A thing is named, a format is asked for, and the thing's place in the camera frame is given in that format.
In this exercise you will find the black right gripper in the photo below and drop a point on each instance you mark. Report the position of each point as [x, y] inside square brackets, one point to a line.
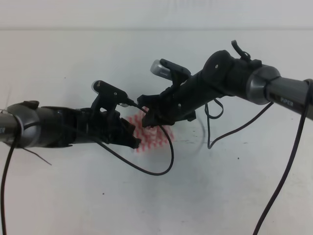
[169, 111]

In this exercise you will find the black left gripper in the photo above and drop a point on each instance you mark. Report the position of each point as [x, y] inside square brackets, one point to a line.
[109, 128]

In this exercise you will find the pink white striped towel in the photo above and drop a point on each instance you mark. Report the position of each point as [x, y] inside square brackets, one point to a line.
[151, 137]

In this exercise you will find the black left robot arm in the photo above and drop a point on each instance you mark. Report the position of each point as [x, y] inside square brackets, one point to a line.
[58, 127]

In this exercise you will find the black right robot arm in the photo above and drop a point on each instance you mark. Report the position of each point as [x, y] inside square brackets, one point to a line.
[222, 75]

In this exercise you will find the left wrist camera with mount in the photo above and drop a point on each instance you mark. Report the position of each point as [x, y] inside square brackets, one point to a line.
[108, 97]

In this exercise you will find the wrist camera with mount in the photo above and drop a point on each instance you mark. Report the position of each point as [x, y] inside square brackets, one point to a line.
[170, 71]
[108, 97]

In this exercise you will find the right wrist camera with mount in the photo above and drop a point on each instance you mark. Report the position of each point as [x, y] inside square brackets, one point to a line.
[170, 71]

